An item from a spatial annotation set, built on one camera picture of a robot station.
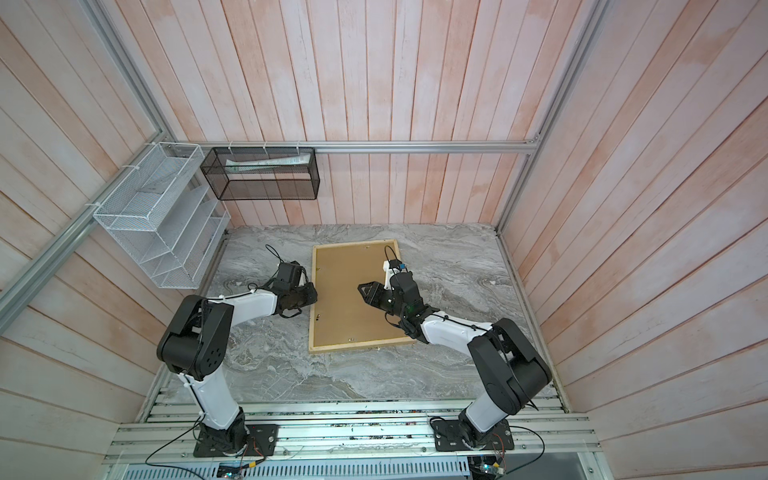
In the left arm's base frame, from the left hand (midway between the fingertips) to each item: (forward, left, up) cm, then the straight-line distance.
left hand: (316, 297), depth 99 cm
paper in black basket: (+27, +20, +33) cm, 48 cm away
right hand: (-5, -15, +13) cm, 21 cm away
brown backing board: (-6, -9, 0) cm, 11 cm away
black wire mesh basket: (+39, +21, +22) cm, 50 cm away
